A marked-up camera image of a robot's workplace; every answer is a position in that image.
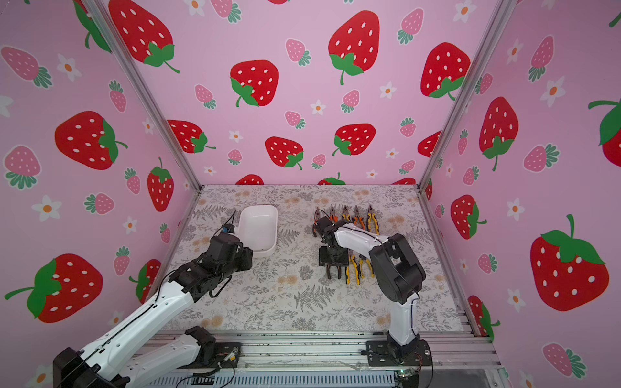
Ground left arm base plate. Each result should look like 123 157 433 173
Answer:
180 342 242 370

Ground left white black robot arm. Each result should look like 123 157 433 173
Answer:
53 234 253 387

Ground right aluminium corner post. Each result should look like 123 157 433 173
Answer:
418 0 517 193

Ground orange black pliers large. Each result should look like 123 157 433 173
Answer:
328 206 339 223

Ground aluminium corner post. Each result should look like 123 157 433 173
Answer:
83 0 202 192
418 0 517 193

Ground orange black long-nose pliers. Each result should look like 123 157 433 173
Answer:
354 205 366 231

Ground aluminium rail frame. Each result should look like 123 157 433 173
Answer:
136 331 509 387

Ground white plastic storage box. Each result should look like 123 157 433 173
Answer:
235 205 278 259

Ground yellow black pliers large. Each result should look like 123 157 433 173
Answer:
342 205 352 222

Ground orange handled pliers small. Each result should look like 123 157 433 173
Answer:
312 209 326 237

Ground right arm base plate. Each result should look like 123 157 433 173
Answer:
361 339 433 367

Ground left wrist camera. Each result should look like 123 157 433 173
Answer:
221 223 235 234

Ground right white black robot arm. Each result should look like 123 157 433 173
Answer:
314 217 426 357

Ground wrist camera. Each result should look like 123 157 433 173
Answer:
221 223 235 234
313 217 335 239

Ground left aluminium corner post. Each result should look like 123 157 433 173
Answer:
83 0 202 192

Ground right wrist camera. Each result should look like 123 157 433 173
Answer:
313 217 335 239

